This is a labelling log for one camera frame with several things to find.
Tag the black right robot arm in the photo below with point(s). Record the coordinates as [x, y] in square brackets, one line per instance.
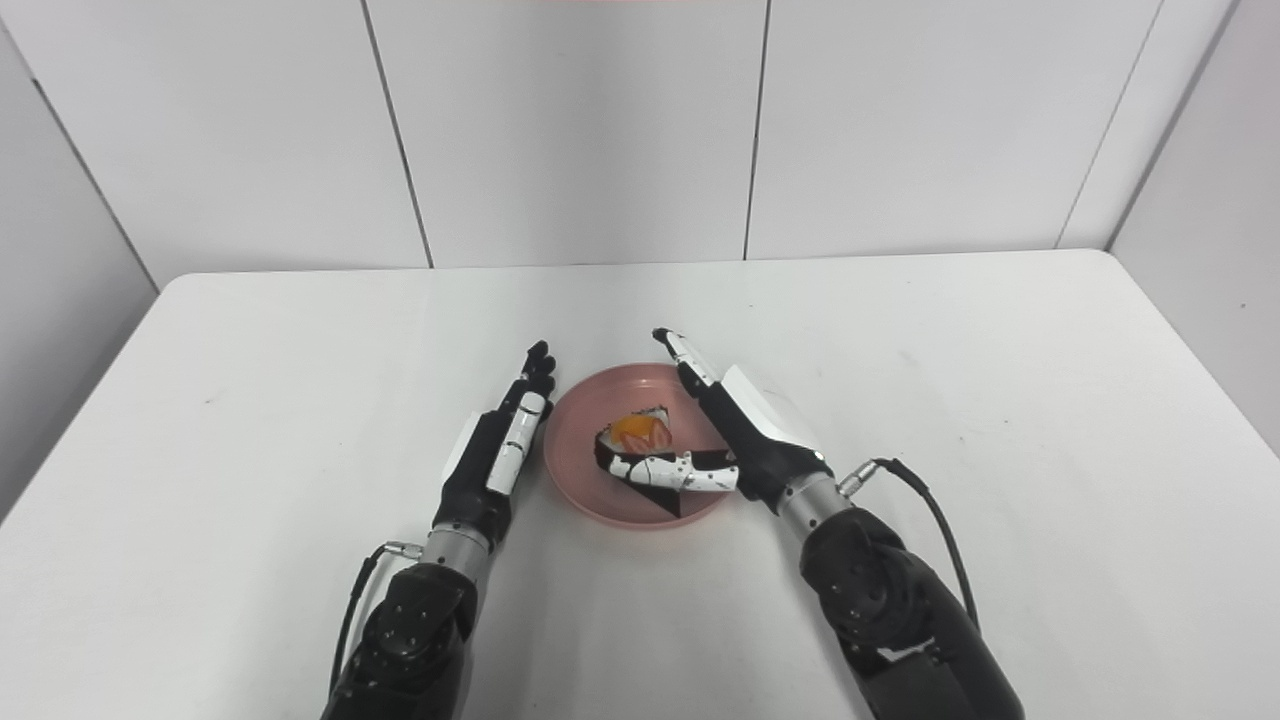
[900, 620]

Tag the fruit topped cake slice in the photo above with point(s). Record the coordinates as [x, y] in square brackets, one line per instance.
[635, 432]

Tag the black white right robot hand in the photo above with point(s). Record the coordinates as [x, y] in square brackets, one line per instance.
[760, 440]

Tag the pink round plate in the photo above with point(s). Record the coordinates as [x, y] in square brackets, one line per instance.
[583, 482]

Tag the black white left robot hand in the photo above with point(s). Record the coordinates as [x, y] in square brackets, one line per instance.
[480, 480]

